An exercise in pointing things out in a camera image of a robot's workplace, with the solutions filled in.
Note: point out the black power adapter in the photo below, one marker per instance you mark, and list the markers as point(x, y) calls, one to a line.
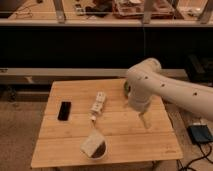
point(200, 134)

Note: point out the translucent yellow tool tip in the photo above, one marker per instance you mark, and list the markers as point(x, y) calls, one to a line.
point(145, 118)

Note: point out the metal shelf rail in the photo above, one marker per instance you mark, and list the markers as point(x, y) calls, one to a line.
point(77, 72)

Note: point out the green bowl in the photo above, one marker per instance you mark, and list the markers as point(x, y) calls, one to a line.
point(126, 88)

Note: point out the black smartphone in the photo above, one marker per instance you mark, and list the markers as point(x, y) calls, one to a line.
point(64, 111)

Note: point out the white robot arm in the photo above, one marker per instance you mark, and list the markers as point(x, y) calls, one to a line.
point(145, 79)

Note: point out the white bowl dark contents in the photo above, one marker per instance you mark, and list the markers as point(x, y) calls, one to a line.
point(98, 150)

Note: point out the cluttered tray on shelf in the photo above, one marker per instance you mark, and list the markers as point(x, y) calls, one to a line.
point(135, 8)

